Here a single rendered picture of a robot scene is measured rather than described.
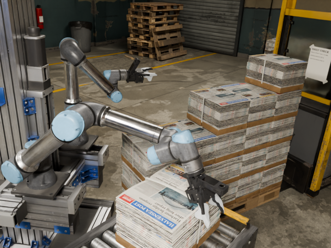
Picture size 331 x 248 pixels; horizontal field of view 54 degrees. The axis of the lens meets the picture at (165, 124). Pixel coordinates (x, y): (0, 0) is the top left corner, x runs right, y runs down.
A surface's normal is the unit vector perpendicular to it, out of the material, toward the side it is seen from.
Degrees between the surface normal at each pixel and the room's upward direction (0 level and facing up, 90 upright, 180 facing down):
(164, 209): 1
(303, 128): 90
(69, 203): 90
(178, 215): 3
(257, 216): 0
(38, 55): 90
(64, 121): 85
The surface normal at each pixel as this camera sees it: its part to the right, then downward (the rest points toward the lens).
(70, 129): -0.21, 0.30
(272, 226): 0.04, -0.92
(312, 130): -0.84, 0.18
